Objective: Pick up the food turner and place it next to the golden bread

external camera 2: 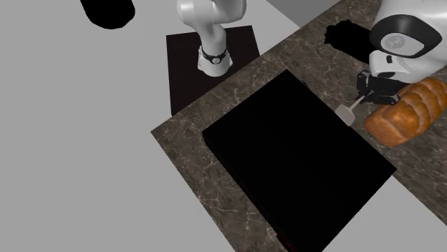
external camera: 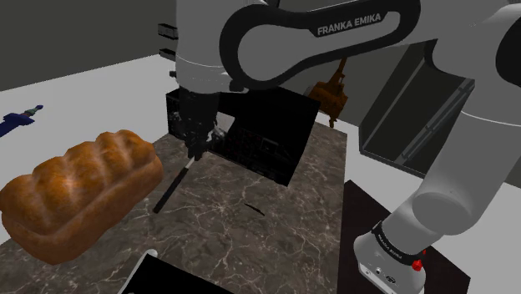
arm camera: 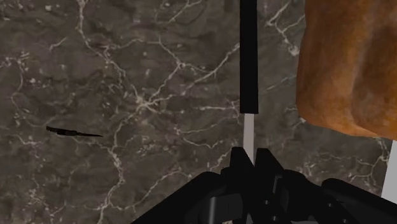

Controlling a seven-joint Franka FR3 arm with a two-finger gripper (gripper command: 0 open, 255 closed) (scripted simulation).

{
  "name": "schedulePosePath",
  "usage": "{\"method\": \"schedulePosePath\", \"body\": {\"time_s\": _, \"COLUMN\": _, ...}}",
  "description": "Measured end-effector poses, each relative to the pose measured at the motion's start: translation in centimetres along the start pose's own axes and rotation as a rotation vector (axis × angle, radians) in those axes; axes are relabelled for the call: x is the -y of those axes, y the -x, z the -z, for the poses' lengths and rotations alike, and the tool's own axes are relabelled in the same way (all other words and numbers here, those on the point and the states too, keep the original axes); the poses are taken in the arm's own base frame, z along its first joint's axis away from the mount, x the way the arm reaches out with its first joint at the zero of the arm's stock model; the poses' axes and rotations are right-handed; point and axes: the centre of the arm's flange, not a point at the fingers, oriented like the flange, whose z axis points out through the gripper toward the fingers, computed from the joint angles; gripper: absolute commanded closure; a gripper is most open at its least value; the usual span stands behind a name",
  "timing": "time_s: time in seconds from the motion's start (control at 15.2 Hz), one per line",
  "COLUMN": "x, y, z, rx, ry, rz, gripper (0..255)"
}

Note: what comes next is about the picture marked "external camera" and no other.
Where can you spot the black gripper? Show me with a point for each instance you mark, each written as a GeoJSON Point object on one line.
{"type": "Point", "coordinates": [197, 116]}

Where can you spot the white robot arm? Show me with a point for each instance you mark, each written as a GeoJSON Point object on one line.
{"type": "Point", "coordinates": [443, 191]}

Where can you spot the black box appliance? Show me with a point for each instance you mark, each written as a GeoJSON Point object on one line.
{"type": "Point", "coordinates": [268, 130]}

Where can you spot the black knife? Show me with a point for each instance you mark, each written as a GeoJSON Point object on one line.
{"type": "Point", "coordinates": [171, 189]}

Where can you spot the thin black sliver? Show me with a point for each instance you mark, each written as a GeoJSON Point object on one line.
{"type": "Point", "coordinates": [254, 209]}

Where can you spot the brown figure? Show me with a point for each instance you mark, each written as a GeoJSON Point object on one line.
{"type": "Point", "coordinates": [327, 95]}

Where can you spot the brown bread loaf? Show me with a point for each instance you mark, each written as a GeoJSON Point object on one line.
{"type": "Point", "coordinates": [77, 191]}

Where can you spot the black tablet with white edge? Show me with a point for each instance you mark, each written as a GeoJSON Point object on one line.
{"type": "Point", "coordinates": [171, 279]}

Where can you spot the dark robot stand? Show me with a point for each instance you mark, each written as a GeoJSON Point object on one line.
{"type": "Point", "coordinates": [358, 220]}

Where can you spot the dark grey open cabinet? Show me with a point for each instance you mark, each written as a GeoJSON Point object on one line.
{"type": "Point", "coordinates": [411, 122]}

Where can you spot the grey wall fixture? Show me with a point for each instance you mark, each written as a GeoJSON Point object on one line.
{"type": "Point", "coordinates": [167, 31]}
{"type": "Point", "coordinates": [167, 54]}

